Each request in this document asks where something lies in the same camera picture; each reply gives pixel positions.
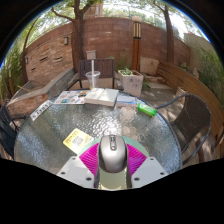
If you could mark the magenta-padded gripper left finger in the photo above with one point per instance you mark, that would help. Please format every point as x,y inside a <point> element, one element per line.
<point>75,173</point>

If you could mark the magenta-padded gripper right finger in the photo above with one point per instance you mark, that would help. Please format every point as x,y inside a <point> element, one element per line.
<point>150,171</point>

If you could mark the grey black computer mouse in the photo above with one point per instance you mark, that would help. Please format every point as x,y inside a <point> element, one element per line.
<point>112,155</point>

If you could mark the yellow printed card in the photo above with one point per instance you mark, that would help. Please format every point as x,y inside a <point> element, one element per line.
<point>75,140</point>

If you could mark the green tube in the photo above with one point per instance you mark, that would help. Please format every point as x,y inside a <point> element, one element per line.
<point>146,109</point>

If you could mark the dark wicker chair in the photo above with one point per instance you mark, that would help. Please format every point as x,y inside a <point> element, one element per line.
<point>191,123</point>

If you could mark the white license plate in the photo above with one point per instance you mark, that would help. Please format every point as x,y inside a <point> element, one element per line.
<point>40,110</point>

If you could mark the white blue booklet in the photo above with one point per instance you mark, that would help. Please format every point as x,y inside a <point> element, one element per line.
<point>126,101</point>

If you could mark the colourful sticker sheet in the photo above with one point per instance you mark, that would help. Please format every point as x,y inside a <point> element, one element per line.
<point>70,97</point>

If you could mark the black metal chair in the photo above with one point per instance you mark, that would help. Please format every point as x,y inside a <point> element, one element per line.
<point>6,130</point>

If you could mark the stone raised bed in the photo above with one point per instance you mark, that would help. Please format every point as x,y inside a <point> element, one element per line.
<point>36,96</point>

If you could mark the concrete planter with plant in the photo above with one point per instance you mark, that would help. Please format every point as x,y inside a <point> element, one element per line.
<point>131,85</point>

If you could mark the clear plastic cup with straw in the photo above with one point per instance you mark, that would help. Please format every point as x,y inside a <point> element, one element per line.
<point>92,80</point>

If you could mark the curved wooden bench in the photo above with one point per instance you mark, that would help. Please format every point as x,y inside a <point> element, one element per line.
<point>193,86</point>

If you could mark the beige stone slab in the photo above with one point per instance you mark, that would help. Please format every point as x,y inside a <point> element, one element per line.
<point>149,66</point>

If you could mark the dark wooden slat chair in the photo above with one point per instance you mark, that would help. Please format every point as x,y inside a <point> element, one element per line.
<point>106,68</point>

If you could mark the large tree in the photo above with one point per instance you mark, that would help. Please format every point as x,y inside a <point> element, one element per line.
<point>77,43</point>

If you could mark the slender tree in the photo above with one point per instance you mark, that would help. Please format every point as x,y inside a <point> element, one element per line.
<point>169,40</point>

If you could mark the grey wall box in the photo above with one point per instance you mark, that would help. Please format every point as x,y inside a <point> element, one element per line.
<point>91,55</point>

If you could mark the wooden garden lamp post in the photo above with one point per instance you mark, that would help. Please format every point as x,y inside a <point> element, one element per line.
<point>136,46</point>

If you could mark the black wall lamp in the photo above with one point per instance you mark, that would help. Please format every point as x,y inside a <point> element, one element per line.
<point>66,40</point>

